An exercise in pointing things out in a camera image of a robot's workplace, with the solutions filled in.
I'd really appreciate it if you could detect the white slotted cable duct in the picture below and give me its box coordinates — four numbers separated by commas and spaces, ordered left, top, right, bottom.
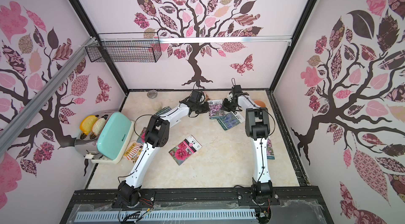
73, 209, 256, 224

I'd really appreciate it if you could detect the beige toast slice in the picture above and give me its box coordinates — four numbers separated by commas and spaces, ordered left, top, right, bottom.
90, 117, 107, 137

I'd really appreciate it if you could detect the pink cosmos seed packet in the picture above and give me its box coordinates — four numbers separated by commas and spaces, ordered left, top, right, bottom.
208, 99, 226, 119

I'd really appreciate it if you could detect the aluminium rail on wall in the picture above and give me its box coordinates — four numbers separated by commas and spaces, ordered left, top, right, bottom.
1, 37, 97, 154

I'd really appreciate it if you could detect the lavender seed packet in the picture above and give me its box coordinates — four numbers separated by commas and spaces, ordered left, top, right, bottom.
217, 112, 245, 131
155, 106, 172, 116

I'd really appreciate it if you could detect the orange illustrated packet by toaster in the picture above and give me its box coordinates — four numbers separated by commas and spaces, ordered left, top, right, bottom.
123, 142, 143, 164

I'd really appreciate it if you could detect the orange ceramic mug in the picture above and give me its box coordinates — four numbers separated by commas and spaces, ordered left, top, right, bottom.
254, 100, 266, 107

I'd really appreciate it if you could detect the pink rose packet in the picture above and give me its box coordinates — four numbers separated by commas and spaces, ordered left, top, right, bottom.
137, 128, 147, 145
169, 135, 202, 166

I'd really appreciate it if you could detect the clear glass jar with grains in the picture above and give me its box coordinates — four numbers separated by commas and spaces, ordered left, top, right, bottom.
147, 90, 162, 112

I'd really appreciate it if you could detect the black wire basket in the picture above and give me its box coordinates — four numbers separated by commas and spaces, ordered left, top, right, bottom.
85, 30, 162, 63

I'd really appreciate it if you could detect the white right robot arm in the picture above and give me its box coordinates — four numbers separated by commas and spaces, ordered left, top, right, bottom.
223, 85, 273, 205

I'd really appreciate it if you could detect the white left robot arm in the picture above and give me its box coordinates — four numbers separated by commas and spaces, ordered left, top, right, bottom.
117, 90, 209, 207

